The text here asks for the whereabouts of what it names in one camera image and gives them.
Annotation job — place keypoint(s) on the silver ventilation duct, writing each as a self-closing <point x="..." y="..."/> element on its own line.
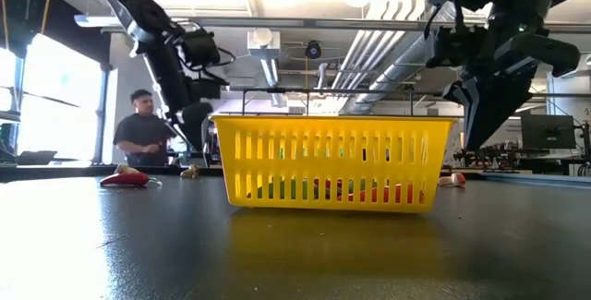
<point x="401" y="71"/>

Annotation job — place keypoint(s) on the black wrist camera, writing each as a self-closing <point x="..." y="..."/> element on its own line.
<point x="201" y="48"/>
<point x="454" y="46"/>

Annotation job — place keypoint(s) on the red toy chili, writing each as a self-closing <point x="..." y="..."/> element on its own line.
<point x="124" y="179"/>

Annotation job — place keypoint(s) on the black round ceiling device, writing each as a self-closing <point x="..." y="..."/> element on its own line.
<point x="313" y="50"/>

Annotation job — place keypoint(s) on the black blank monitor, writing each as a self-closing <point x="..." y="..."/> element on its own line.
<point x="548" y="131"/>

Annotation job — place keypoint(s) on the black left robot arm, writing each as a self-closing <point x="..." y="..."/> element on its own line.
<point x="134" y="4"/>

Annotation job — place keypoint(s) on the black upright stand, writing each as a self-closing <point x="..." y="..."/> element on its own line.
<point x="585" y="147"/>

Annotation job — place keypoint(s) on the white ceiling pipe bundle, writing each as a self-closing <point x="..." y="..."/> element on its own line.
<point x="369" y="51"/>

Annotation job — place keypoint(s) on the black bench equipment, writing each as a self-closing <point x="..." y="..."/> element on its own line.
<point x="489" y="157"/>

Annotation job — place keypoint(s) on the dark laptop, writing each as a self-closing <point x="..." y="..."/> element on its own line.
<point x="37" y="157"/>

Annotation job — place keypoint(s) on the black table mat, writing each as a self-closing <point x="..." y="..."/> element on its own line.
<point x="138" y="254"/>

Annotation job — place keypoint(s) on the brown toy mushroom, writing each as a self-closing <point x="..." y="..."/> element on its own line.
<point x="190" y="171"/>

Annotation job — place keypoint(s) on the yellow plastic basket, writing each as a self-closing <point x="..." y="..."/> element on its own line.
<point x="332" y="125"/>

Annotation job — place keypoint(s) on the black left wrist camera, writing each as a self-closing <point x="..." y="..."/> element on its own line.
<point x="201" y="48"/>

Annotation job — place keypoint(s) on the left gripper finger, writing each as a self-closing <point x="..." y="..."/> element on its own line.
<point x="191" y="127"/>
<point x="206" y="138"/>

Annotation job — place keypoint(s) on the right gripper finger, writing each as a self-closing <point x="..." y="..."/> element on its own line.
<point x="454" y="94"/>
<point x="498" y="115"/>

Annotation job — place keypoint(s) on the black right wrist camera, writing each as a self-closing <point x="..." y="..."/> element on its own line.
<point x="454" y="46"/>

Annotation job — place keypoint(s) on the black metal rail frame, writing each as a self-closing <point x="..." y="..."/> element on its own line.
<point x="323" y="90"/>

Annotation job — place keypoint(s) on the white toy mushroom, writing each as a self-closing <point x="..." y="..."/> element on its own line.
<point x="124" y="169"/>

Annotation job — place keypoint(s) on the person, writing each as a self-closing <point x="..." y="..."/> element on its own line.
<point x="143" y="134"/>

